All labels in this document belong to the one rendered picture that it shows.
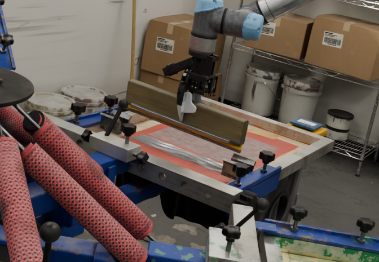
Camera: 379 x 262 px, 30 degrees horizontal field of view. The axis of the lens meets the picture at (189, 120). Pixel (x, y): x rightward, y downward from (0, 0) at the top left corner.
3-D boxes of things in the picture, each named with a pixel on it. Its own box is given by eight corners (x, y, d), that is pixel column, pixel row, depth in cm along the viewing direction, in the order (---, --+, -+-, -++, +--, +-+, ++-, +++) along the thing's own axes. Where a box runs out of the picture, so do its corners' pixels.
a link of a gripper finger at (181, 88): (178, 105, 202) (186, 76, 201) (173, 104, 203) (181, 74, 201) (186, 105, 206) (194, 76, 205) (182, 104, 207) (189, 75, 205)
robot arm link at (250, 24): (267, 11, 202) (229, 4, 204) (263, 16, 192) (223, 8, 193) (261, 38, 204) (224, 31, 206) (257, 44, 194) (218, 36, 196)
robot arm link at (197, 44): (185, 34, 199) (200, 32, 206) (183, 49, 200) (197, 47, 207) (208, 40, 195) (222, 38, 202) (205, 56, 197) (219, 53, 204)
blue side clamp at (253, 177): (261, 182, 209) (267, 160, 207) (277, 189, 207) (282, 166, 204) (212, 211, 184) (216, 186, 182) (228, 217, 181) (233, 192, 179)
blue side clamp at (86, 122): (113, 126, 234) (116, 106, 232) (125, 131, 232) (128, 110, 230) (51, 143, 209) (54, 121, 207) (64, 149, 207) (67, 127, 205)
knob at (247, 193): (235, 209, 177) (241, 182, 175) (255, 217, 175) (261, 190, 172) (221, 218, 171) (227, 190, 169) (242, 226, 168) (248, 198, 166)
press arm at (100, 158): (109, 164, 188) (111, 146, 186) (127, 172, 185) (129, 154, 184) (65, 180, 173) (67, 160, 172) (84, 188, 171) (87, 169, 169)
